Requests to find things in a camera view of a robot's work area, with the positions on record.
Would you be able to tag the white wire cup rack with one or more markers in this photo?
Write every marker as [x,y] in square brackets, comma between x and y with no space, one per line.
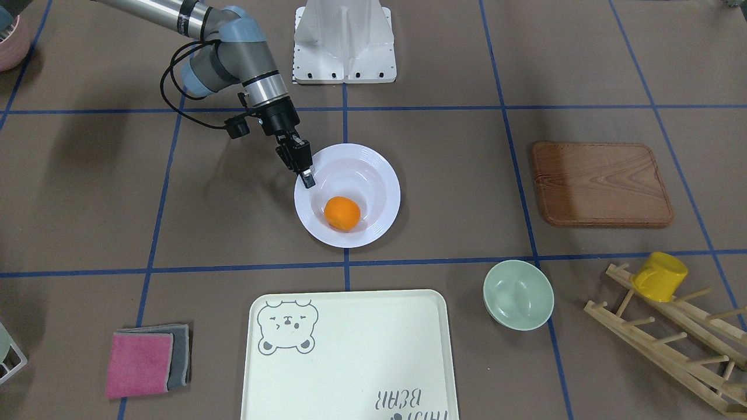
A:
[15,361]

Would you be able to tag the wooden mug rack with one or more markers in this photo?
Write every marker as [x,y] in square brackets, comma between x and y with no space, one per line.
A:
[702,356]

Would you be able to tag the cream bear tray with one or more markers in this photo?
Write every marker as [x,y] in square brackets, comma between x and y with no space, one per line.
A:
[382,354]

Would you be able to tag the green bowl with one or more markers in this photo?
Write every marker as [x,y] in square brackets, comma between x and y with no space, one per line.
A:
[518,295]

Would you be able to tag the pink bowl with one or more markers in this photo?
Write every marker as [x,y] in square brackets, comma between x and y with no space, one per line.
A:
[15,44]

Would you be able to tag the grey cloth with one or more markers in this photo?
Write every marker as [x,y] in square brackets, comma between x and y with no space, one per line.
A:
[180,363]

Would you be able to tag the orange fruit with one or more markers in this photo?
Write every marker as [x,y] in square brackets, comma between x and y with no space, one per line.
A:
[342,213]

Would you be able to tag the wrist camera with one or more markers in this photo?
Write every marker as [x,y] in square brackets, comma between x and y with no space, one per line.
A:
[237,126]

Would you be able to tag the pink cloth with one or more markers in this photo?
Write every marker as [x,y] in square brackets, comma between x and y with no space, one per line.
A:
[139,364]

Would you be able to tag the green cup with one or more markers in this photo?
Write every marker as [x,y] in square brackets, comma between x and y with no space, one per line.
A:
[5,343]

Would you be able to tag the white ribbed plate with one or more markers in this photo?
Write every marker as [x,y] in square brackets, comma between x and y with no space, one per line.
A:
[355,172]

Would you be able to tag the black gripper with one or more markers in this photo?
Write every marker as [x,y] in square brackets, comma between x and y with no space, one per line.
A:
[281,121]

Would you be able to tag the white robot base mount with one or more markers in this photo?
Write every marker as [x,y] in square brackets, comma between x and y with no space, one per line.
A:
[343,42]

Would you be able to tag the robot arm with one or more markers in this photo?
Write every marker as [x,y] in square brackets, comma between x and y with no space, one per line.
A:
[227,48]

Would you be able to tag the yellow mug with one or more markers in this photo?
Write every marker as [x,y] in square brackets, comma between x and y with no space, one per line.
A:
[659,277]

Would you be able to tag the wooden cutting board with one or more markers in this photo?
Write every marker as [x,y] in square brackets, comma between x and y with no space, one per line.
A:
[583,184]

